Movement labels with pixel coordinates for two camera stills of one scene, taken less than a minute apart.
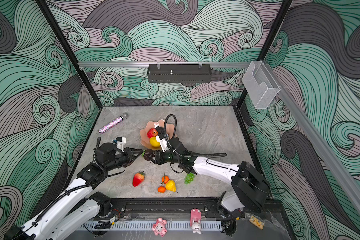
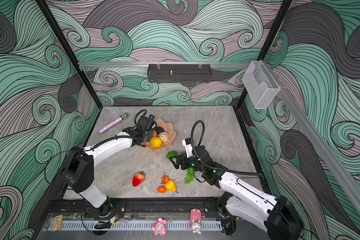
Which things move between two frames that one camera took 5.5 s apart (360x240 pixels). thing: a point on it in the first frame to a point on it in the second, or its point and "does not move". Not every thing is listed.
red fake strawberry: (138, 178) does not move
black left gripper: (129, 152) to (150, 136)
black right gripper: (158, 155) to (179, 157)
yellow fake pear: (170, 185) does not move
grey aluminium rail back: (181, 63) does not move
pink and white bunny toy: (195, 220) does not move
